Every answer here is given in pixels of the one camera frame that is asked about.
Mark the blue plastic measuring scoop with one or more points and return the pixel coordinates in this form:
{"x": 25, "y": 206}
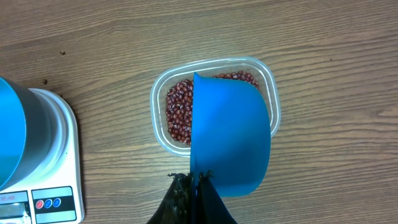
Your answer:
{"x": 231, "y": 136}

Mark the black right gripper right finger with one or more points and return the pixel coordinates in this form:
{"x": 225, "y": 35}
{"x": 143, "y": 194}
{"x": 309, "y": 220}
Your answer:
{"x": 210, "y": 208}

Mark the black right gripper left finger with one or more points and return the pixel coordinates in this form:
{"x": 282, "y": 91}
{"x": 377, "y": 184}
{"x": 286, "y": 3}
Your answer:
{"x": 175, "y": 206}

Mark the teal metal bowl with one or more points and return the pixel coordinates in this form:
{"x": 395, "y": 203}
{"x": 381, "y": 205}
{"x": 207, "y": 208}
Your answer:
{"x": 26, "y": 133}

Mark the white digital kitchen scale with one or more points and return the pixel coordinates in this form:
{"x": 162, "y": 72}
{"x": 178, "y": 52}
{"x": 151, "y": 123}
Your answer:
{"x": 52, "y": 193}

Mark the red adzuki beans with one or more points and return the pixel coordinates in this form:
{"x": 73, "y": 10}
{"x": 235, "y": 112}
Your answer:
{"x": 178, "y": 111}

